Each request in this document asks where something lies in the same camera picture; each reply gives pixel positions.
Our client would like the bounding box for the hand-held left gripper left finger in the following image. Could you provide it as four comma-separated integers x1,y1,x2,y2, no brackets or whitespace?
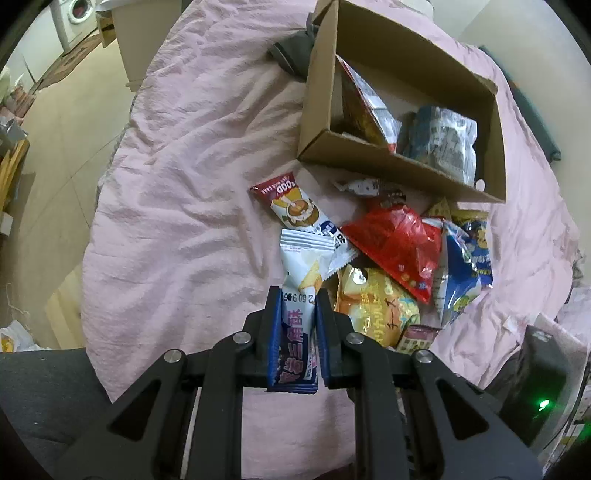
44,286,283,480

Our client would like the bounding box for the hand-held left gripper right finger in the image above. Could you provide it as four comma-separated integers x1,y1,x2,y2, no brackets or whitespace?
315,288,543,480

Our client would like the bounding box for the yellow chip packet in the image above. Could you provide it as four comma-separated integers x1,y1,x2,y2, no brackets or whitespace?
335,265,421,349

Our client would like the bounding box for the white and blue snack packet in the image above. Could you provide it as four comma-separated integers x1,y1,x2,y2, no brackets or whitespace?
266,228,335,395

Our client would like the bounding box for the brown cardboard box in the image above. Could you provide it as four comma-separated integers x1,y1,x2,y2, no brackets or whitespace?
297,0,507,204

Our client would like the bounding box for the small pink snack box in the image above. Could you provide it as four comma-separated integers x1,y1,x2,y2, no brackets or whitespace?
396,324,441,354

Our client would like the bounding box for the red and white cake packet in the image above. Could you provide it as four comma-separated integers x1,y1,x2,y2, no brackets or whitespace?
250,176,357,282

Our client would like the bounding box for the small white wrapper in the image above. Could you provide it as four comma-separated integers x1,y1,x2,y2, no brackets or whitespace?
331,178,384,197

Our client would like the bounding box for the small brown snack packet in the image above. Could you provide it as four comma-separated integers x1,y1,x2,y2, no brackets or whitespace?
381,185,409,210

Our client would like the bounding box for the pink blanket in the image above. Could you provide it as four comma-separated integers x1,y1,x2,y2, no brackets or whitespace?
83,0,583,467

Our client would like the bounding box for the yellow and red snack packet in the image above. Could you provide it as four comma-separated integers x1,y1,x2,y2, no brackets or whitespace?
335,54,402,153

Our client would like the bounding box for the dark blue clear snack packet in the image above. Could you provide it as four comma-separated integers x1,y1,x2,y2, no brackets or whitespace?
399,105,478,185

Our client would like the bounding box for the dark grey chair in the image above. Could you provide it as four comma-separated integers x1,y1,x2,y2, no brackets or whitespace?
0,348,121,480

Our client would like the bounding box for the white plastic bag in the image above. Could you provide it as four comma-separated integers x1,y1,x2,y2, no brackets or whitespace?
0,320,40,354

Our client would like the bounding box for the teal bed cushion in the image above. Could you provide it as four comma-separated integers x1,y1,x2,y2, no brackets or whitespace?
478,45,561,162

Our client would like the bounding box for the grey striped cloth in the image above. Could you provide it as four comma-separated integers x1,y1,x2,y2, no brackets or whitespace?
268,14,319,84

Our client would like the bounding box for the white cabinet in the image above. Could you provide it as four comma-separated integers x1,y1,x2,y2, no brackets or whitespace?
99,0,195,90

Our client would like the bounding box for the patterned floor rug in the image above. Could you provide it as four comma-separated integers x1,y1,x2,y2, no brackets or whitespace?
34,28,116,93

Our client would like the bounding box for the white washing machine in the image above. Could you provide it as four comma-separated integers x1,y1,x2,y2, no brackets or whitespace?
51,0,100,51

